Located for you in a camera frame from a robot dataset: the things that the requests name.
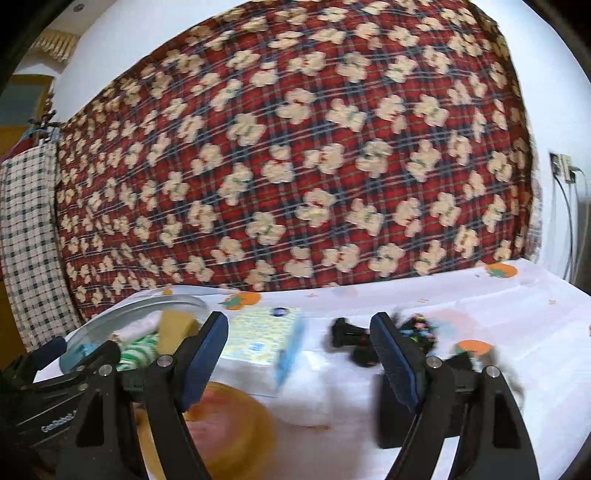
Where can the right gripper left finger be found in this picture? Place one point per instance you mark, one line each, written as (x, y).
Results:
(157, 396)

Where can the yellow lidded round container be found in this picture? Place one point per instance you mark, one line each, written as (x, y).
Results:
(233, 433)

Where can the wall power socket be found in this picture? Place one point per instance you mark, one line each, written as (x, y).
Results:
(562, 167)

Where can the yellow patterned tissue pack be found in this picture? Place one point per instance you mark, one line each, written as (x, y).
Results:
(262, 344)

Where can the red plaid bear blanket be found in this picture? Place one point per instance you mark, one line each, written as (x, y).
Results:
(288, 145)

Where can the green white checked cloth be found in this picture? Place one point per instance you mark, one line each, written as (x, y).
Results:
(33, 271)

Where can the pink cloth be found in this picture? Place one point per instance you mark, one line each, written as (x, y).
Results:
(137, 329)

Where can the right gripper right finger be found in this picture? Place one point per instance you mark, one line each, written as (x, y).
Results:
(493, 440)

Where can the round metal cookie tin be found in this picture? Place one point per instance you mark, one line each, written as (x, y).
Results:
(124, 324)

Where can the coat rack hooks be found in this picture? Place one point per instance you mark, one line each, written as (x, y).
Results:
(43, 127)

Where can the yellow sponge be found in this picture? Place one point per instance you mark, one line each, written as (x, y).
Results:
(173, 328)

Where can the green white striped towel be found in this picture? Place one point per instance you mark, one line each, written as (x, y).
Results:
(139, 353)

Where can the white persimmon print tablecloth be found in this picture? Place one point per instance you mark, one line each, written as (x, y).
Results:
(537, 324)

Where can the wooden door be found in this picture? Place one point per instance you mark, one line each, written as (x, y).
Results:
(23, 98)

